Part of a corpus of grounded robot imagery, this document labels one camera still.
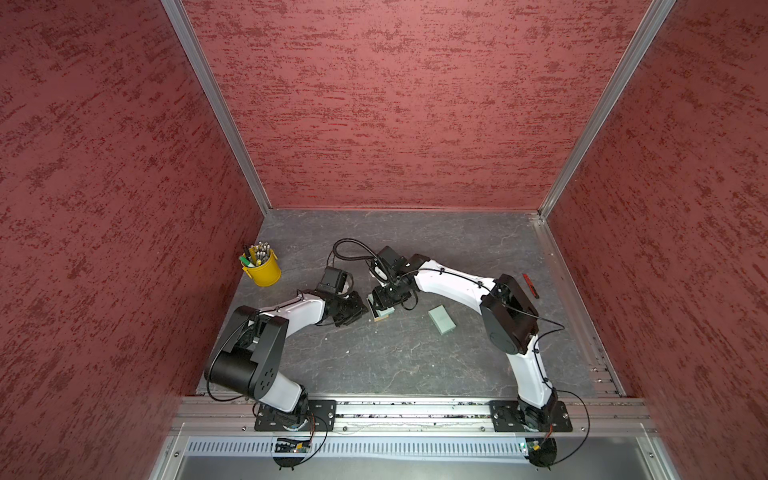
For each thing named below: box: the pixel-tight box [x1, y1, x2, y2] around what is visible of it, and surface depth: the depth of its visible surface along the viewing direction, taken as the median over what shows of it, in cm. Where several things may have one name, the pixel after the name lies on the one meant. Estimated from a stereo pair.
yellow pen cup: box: [240, 249, 282, 287], surface depth 94 cm
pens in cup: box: [239, 241, 270, 267], surface depth 91 cm
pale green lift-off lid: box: [428, 304, 457, 335], surface depth 91 cm
